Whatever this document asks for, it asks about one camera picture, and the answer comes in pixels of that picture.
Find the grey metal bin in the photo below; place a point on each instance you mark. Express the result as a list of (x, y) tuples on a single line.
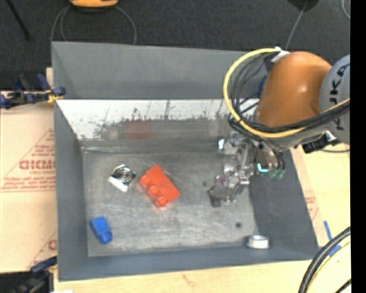
[(170, 224)]

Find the blue toy building brick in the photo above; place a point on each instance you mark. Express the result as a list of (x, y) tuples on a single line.
[(101, 229)]

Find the orange toy building brick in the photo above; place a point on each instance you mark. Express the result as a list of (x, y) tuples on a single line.
[(160, 186)]

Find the brown cardboard board red print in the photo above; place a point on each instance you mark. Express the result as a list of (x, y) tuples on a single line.
[(24, 194)]

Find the silver round metal part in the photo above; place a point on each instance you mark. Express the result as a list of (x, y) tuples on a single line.
[(122, 175)]

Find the black cylinder on white bracket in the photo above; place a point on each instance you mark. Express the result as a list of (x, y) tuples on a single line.
[(315, 146)]

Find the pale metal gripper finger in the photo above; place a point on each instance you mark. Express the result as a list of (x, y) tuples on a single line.
[(235, 191), (217, 194)]

